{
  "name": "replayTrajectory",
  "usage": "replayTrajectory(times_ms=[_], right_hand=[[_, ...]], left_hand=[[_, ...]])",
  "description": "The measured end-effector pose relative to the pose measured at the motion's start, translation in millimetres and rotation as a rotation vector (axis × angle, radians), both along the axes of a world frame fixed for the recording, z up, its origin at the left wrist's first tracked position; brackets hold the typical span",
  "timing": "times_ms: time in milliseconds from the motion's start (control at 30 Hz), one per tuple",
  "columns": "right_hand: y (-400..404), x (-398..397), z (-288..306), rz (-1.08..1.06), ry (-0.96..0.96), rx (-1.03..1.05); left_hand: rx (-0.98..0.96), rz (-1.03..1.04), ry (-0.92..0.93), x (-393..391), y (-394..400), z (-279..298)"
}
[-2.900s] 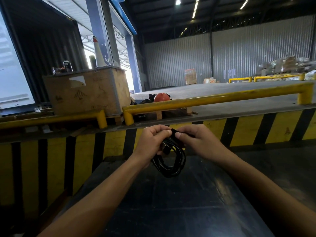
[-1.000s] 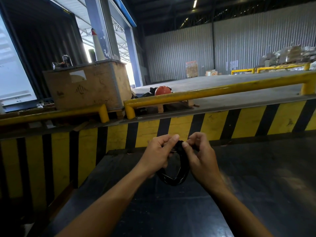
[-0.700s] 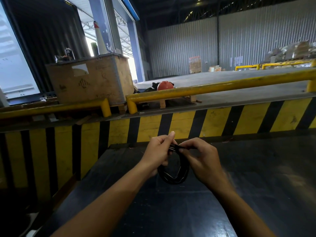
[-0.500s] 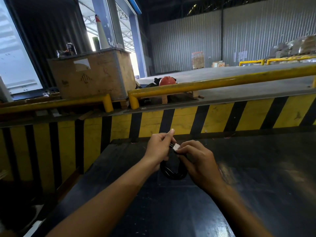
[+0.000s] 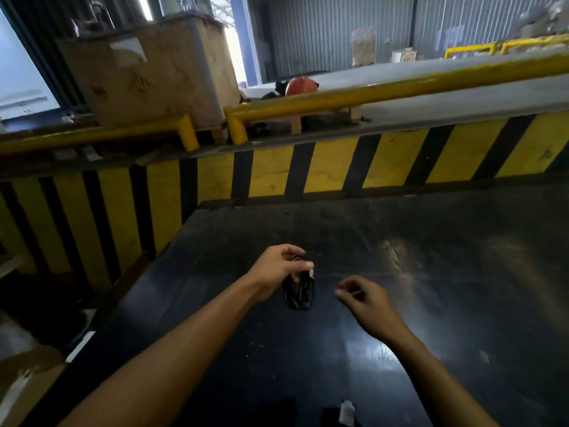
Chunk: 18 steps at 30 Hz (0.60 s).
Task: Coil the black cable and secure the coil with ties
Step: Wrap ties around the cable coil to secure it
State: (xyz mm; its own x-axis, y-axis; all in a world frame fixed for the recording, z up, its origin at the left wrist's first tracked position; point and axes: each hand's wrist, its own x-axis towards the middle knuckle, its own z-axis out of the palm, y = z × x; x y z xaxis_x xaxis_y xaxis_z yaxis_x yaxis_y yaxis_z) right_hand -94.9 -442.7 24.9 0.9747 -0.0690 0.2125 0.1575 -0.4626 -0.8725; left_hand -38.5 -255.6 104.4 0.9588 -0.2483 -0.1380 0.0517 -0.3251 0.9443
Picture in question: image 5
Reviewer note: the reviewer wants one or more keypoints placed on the person's right hand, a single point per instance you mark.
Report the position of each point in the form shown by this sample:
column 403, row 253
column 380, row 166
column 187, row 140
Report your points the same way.
column 370, row 305

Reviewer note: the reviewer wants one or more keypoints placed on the person's left hand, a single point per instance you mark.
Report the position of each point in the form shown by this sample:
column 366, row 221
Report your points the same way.
column 270, row 270

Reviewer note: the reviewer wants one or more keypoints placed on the person's left thumb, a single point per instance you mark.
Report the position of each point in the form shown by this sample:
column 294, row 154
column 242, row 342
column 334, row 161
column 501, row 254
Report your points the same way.
column 298, row 265

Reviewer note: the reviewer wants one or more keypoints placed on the person's right thumb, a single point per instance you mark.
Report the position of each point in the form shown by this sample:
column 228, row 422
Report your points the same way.
column 346, row 296

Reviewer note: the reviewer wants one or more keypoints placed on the person's left forearm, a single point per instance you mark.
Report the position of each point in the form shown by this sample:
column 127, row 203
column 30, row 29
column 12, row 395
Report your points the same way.
column 175, row 357

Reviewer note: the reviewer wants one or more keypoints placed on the person's right forearm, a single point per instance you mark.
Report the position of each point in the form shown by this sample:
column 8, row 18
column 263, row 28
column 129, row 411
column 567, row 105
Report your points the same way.
column 438, row 377

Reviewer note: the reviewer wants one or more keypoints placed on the yellow black striped barrier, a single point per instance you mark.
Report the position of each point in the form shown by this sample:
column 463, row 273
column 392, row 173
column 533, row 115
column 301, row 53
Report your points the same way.
column 284, row 173

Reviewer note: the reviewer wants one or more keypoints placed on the small white paper scrap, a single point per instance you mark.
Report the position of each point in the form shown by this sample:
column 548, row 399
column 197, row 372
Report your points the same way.
column 346, row 412

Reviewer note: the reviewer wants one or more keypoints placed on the orange hard hat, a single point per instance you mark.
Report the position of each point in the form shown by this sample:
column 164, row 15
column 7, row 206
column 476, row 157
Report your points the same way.
column 301, row 86

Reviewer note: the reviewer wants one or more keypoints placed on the wrapped pallet stack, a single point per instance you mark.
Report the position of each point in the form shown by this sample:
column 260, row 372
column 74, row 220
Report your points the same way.
column 363, row 46

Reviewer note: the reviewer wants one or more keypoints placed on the distant cardboard box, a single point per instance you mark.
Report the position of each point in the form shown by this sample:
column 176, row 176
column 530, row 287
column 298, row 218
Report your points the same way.
column 403, row 55

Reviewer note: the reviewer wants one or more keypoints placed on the large wooden crate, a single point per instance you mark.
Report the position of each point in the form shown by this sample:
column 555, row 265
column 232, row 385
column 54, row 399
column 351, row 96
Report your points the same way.
column 151, row 71

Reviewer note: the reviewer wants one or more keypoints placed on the distant yellow railing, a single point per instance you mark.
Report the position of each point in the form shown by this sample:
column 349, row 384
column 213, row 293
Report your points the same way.
column 506, row 45

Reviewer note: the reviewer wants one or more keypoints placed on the brown cardboard sheet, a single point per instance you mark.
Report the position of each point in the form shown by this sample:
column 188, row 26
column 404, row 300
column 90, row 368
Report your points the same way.
column 24, row 386

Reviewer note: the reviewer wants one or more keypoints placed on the long yellow guard rail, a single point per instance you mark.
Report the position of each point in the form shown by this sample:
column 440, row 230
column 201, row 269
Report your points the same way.
column 400, row 86

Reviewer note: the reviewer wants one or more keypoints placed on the short yellow guard rail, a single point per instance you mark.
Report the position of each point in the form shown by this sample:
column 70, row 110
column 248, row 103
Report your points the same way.
column 102, row 134

